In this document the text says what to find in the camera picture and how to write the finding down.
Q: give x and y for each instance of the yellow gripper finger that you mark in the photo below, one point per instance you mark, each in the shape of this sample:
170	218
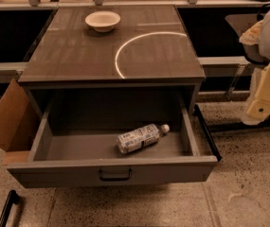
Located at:
257	106

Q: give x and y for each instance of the black side rail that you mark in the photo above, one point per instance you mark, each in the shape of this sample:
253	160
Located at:
207	133

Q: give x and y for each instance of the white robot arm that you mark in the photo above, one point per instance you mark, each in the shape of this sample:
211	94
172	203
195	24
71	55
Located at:
259	34

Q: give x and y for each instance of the grey open drawer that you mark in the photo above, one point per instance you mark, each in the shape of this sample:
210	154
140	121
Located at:
78	134

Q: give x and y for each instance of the black table frame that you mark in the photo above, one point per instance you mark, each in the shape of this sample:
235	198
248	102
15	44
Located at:
239	126

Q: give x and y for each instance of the white paper bowl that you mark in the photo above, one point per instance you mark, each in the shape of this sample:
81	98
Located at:
102	21

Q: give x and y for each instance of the brown cardboard box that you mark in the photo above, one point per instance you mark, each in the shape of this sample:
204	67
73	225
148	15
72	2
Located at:
18	124

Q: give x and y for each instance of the grey cabinet counter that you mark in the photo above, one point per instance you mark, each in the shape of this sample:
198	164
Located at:
148	47

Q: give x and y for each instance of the black drawer handle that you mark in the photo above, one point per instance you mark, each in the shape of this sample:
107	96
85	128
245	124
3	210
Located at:
115	176

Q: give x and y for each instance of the plastic water bottle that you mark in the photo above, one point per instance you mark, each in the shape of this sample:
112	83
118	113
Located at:
140	138

